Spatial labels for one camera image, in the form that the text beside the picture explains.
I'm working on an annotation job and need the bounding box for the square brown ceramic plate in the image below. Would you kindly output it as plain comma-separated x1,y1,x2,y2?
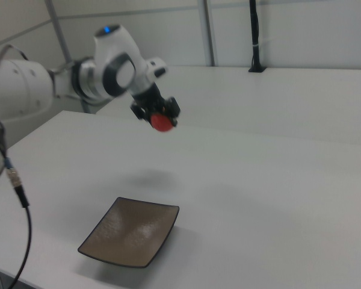
77,196,181,269

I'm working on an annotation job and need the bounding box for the thin grey cable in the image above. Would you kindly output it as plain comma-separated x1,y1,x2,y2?
0,43,29,89

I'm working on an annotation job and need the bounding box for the red apple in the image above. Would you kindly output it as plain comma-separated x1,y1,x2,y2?
150,113,175,133

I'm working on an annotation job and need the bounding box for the black cable with metal connector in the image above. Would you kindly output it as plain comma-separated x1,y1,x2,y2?
0,113,33,289

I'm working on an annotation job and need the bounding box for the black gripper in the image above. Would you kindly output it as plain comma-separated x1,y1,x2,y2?
129,82,181,128

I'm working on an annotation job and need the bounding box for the grey partition frame post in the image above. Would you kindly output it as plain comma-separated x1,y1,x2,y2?
44,0,73,64
197,0,216,67

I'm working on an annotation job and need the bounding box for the black camera stand pole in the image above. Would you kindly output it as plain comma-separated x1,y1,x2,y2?
247,0,267,73

